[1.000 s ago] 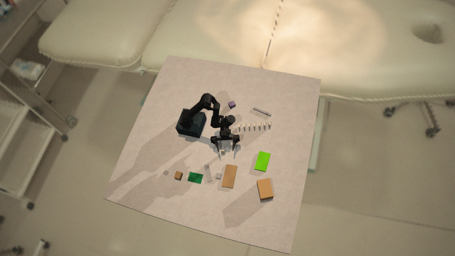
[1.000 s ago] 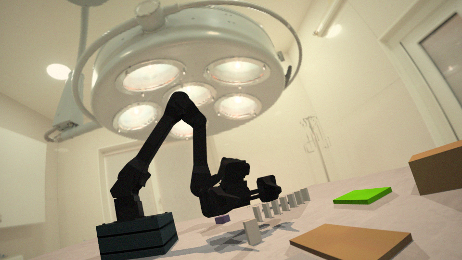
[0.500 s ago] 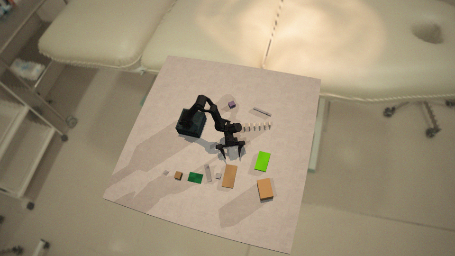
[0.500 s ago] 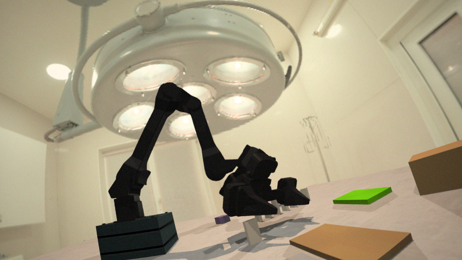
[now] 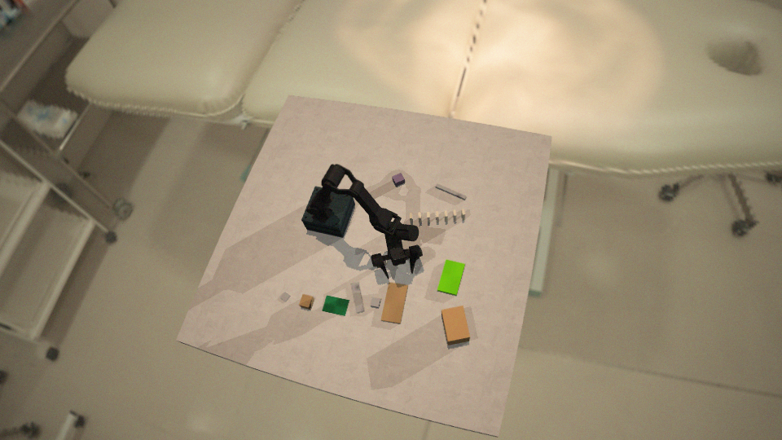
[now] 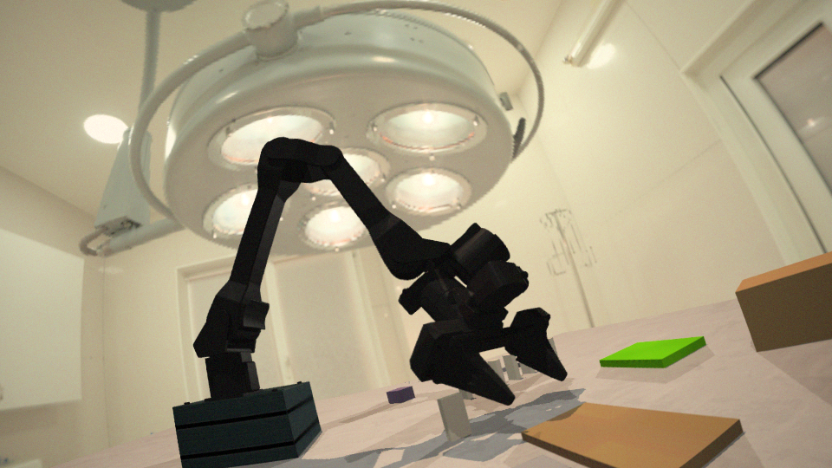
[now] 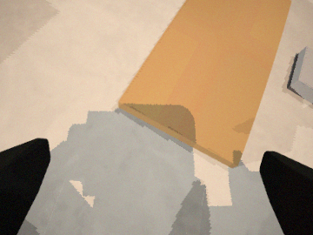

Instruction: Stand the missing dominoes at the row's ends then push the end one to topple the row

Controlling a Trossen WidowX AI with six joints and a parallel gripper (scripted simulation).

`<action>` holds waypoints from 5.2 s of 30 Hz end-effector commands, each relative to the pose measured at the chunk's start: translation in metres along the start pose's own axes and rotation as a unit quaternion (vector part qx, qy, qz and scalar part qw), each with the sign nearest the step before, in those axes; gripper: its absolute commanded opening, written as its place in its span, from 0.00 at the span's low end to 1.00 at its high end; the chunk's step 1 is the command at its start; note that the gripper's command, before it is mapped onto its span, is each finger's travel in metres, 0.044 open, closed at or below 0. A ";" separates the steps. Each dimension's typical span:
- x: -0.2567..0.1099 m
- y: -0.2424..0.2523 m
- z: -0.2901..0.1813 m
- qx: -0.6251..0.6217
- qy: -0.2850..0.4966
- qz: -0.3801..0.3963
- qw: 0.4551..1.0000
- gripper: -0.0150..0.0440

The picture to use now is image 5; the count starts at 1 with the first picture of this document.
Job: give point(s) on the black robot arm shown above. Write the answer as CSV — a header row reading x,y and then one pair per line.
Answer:
x,y
380,218

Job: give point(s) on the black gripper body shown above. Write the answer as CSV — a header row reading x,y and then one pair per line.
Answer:
x,y
378,260

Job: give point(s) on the tan flat board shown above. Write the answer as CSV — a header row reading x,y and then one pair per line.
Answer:
x,y
394,303

